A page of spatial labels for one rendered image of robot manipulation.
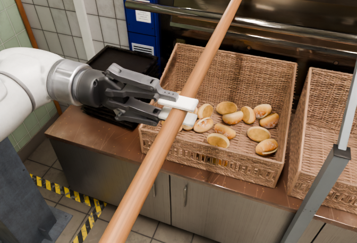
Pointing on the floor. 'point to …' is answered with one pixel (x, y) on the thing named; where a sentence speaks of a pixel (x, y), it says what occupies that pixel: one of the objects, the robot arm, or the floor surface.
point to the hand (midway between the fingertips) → (178, 109)
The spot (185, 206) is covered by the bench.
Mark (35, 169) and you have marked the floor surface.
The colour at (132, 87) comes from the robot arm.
